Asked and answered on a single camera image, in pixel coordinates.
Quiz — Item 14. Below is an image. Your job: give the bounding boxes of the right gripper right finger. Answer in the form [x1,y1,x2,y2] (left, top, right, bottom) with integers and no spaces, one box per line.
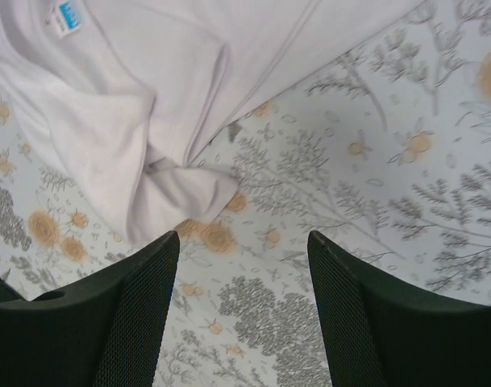
[307,231,491,386]

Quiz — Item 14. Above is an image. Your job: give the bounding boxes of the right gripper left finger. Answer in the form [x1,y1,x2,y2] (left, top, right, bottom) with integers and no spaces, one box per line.
[0,231,180,387]

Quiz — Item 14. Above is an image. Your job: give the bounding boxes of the white t shirt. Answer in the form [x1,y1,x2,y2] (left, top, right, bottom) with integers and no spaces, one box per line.
[0,1,416,245]

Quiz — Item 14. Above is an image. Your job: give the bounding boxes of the floral tablecloth mat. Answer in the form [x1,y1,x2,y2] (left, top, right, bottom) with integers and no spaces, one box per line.
[0,1,491,386]

